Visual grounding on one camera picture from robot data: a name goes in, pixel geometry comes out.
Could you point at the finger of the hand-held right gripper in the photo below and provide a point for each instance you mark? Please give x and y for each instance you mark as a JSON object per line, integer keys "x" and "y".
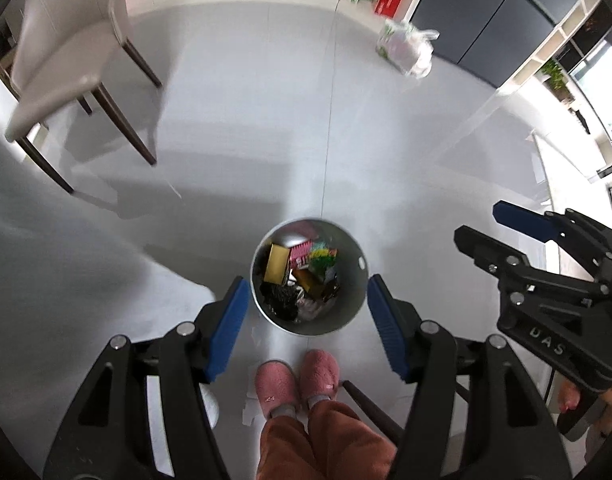
{"x": 526, "y": 220}
{"x": 486, "y": 252}

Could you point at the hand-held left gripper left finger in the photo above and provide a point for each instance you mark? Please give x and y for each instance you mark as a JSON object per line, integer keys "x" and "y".
{"x": 228, "y": 330}

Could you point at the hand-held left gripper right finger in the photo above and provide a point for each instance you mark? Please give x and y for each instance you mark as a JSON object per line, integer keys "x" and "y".
{"x": 388, "y": 330}

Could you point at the round metal trash bin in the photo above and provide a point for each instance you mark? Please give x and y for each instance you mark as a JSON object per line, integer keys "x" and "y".
{"x": 346, "y": 300}

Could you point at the person's right hand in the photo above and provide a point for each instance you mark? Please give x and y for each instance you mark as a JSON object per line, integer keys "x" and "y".
{"x": 568, "y": 400}

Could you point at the black crumpled wrapper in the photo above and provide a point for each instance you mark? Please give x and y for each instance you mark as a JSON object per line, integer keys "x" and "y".
{"x": 278, "y": 300}

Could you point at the person's left pink slipper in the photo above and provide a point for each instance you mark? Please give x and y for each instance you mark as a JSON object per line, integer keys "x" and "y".
{"x": 276, "y": 385}

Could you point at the person's pink slipper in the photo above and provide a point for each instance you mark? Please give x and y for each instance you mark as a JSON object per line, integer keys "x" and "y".
{"x": 276, "y": 385}
{"x": 320, "y": 372}

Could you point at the pale pink wrapper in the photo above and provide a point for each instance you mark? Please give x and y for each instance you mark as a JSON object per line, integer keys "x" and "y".
{"x": 313, "y": 309}

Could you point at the white round table base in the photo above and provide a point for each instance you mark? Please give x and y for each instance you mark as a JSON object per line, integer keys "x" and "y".
{"x": 211, "y": 406}

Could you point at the person's right pink slipper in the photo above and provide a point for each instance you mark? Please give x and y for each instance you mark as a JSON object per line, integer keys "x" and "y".
{"x": 320, "y": 372}

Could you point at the black metal rod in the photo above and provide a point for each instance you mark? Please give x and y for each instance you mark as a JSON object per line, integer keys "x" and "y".
{"x": 373, "y": 410}

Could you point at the yellow box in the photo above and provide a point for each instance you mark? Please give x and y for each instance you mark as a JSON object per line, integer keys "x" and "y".
{"x": 276, "y": 262}

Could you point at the white paper scrap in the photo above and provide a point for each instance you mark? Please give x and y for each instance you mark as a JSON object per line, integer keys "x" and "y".
{"x": 250, "y": 410}

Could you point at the small orange carton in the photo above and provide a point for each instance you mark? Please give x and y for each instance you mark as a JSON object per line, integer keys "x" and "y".
{"x": 306, "y": 281}

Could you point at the green packet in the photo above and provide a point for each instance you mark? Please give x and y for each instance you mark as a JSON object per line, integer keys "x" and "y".
{"x": 323, "y": 260}

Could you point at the pink packet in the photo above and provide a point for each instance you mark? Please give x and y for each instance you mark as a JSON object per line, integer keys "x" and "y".
{"x": 301, "y": 255}

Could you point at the person's right leg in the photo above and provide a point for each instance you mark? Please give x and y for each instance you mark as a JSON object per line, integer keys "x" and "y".
{"x": 351, "y": 440}

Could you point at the person's leg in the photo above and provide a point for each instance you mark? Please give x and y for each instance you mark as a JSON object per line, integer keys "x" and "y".
{"x": 351, "y": 440}
{"x": 286, "y": 450}

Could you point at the person's left leg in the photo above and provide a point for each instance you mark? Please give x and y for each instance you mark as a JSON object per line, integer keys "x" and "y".
{"x": 286, "y": 450}

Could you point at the green potted plant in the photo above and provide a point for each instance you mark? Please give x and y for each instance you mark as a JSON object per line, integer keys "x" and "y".
{"x": 555, "y": 77}

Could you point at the dark grey cabinet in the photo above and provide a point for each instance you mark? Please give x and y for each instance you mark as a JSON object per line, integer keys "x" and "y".
{"x": 496, "y": 15}

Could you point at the white plastic bag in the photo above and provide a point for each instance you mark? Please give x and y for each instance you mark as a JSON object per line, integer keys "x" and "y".
{"x": 408, "y": 47}

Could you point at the beige chair with dark legs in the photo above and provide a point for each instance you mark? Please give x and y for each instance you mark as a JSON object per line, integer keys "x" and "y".
{"x": 71, "y": 45}

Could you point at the white open wall shelf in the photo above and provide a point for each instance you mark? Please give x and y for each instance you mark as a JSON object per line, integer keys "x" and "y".
{"x": 561, "y": 35}

